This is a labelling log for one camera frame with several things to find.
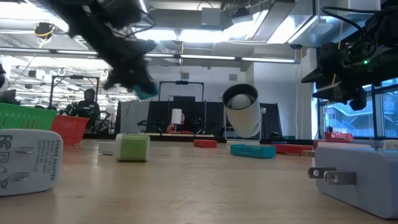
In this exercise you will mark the white pencil sharpener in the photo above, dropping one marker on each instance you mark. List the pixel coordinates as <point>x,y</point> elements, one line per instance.
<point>106,148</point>

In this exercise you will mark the long linear ceiling light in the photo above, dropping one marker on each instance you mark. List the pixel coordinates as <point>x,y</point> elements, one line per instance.
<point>202,57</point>

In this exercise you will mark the black robot rig frame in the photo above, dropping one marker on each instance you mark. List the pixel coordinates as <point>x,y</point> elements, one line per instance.
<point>182,82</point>
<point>76,76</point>

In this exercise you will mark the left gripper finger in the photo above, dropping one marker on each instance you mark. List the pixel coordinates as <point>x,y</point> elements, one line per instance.
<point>114,82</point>
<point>146,85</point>

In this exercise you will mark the white cylindrical spot lamp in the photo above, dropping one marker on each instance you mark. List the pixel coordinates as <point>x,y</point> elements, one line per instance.
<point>245,121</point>

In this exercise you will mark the large window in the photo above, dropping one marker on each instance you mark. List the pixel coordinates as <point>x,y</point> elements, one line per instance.
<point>385,118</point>

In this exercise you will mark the green plastic basket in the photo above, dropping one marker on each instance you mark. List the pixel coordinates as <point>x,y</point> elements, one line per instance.
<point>25,117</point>

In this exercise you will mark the green white power adapter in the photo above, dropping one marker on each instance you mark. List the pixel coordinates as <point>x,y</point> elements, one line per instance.
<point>31,161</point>
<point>133,147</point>

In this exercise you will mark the silver air duct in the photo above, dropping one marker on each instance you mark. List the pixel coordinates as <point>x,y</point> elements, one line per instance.
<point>295,21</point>

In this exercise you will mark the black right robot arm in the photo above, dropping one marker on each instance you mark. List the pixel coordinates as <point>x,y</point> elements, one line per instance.
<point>388,31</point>

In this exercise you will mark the black curtain partition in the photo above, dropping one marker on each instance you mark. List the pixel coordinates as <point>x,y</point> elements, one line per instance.
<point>211,118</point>

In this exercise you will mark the red pencil sharpener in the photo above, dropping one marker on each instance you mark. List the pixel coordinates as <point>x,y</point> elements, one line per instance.
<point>205,143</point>
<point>292,149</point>

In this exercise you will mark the teal pencil sharpener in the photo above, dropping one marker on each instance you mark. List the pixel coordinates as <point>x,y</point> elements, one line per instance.
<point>144,94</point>
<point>252,151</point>

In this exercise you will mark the white cylinder lamp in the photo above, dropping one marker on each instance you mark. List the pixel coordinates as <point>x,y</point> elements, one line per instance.
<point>176,116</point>

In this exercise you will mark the gray cloth cover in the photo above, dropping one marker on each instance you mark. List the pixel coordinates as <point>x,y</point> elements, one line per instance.
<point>133,115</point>

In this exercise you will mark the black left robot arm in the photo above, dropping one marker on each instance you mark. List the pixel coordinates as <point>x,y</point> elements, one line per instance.
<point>93,25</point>

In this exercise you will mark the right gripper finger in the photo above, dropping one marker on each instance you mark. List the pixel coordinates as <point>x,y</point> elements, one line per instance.
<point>320,76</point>
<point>332,93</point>

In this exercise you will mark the red plastic basket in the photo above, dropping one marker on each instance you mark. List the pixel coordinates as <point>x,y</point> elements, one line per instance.
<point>70,129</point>

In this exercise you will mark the person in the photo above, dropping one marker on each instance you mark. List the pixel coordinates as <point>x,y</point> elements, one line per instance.
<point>88,109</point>
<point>183,118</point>

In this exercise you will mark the gray ceiling box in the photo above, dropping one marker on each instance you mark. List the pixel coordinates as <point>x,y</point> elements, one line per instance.
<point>211,16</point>

